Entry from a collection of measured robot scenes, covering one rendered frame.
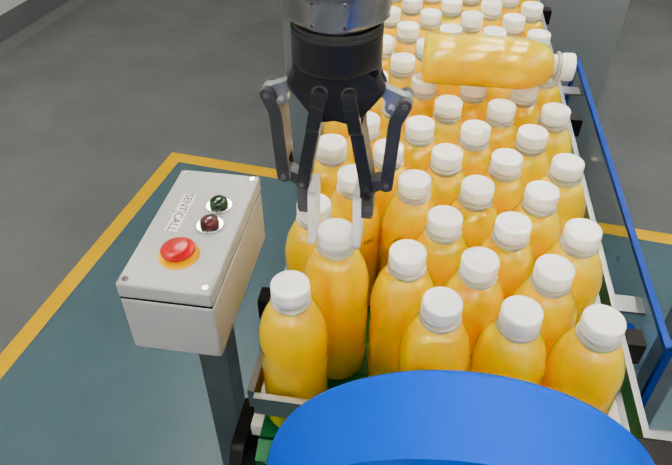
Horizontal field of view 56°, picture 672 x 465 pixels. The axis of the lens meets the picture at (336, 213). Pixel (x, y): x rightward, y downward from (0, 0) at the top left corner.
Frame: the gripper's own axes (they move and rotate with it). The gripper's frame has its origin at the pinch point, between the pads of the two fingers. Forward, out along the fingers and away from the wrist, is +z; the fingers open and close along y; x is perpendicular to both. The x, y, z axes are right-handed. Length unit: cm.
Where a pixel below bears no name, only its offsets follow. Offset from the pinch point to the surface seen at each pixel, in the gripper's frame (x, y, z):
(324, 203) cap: 6.7, -2.4, 4.4
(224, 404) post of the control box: 0.1, -15.8, 37.4
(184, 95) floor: 217, -112, 116
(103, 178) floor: 145, -121, 116
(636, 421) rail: -6.8, 32.8, 18.1
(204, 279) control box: -5.9, -12.5, 5.6
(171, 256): -4.3, -16.4, 4.5
